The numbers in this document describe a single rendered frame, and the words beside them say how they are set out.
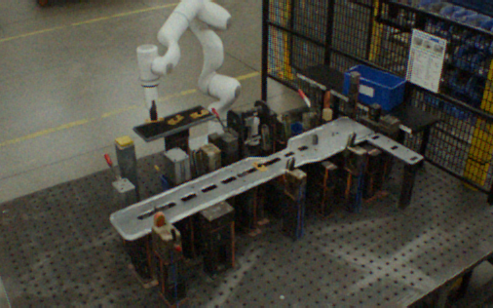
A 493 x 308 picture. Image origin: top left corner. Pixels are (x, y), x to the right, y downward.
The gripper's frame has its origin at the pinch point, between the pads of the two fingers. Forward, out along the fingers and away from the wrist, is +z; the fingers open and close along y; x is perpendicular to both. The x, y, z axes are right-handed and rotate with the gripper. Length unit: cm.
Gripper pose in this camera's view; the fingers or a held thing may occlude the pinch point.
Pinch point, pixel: (153, 114)
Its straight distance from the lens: 238.5
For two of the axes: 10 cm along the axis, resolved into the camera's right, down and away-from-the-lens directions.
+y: 2.8, 5.1, -8.1
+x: 9.6, -1.6, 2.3
